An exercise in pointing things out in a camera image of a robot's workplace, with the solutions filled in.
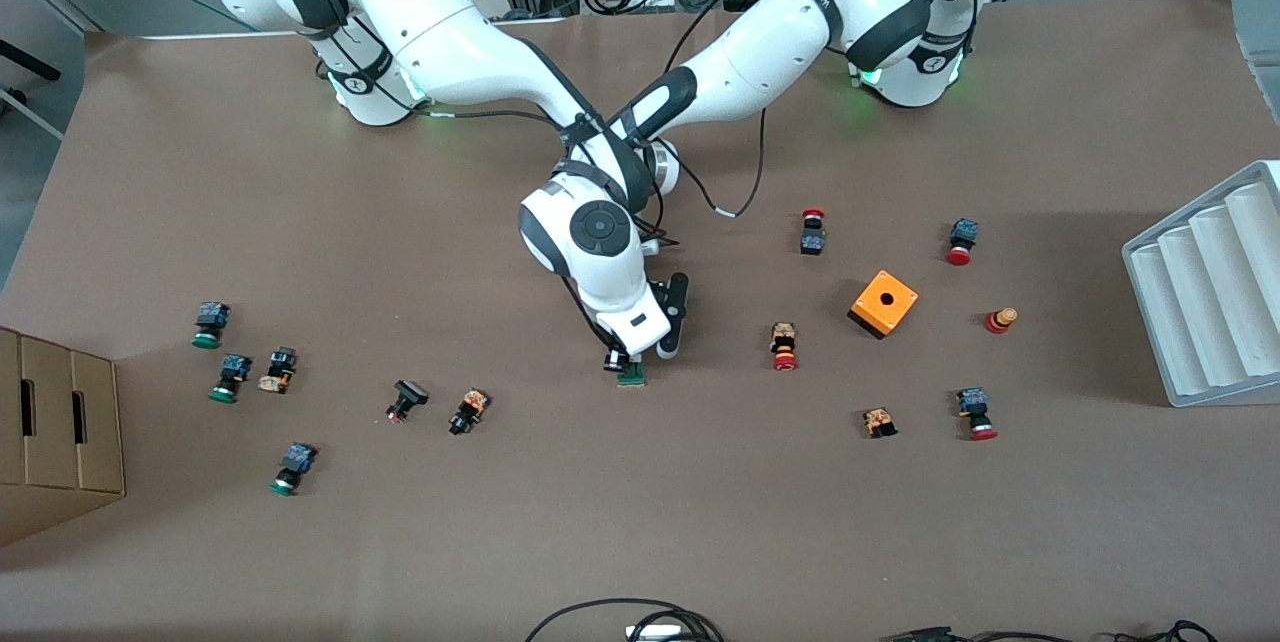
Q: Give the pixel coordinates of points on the brown cardboard box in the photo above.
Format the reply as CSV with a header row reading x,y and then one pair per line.
x,y
60,442

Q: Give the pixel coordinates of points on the red emergency button black block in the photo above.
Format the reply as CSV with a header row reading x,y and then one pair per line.
x,y
812,234

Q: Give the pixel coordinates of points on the green load switch white slider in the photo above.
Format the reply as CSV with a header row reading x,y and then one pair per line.
x,y
632,378

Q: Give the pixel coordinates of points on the black flat connector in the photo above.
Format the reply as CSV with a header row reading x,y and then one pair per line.
x,y
925,634

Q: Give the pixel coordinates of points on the green push button blue block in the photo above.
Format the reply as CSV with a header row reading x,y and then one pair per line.
x,y
231,377
210,325
293,468

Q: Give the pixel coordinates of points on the red push button blue block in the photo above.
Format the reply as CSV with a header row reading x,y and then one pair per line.
x,y
975,413
962,242

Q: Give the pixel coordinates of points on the orange switch enclosure box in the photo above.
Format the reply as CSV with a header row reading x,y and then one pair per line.
x,y
884,305

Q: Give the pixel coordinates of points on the red mushroom button orange block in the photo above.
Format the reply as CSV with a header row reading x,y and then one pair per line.
x,y
784,346

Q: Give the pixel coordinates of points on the black switch cream orange block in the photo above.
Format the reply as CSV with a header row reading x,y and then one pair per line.
x,y
278,370

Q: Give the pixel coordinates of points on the brown paper table cover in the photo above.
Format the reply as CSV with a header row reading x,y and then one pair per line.
x,y
600,522

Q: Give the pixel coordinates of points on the short black bar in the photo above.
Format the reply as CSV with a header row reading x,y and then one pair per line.
x,y
30,59

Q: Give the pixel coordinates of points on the white plug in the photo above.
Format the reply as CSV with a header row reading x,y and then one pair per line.
x,y
655,633

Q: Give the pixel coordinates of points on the small orange contact block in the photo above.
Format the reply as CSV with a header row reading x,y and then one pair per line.
x,y
879,421

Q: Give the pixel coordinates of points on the black selector switch orange block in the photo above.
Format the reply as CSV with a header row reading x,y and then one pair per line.
x,y
469,411

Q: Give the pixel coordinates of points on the black square push button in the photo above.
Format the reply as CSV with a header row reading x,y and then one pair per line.
x,y
406,400

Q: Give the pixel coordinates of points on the grey ribbed plastic tray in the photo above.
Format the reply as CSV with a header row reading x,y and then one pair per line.
x,y
1200,292

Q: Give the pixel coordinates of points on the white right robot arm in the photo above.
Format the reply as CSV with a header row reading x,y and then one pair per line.
x,y
470,52

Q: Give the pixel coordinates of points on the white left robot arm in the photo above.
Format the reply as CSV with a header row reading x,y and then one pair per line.
x,y
780,52

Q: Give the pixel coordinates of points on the red yellow button cap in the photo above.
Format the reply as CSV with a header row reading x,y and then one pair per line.
x,y
1000,320

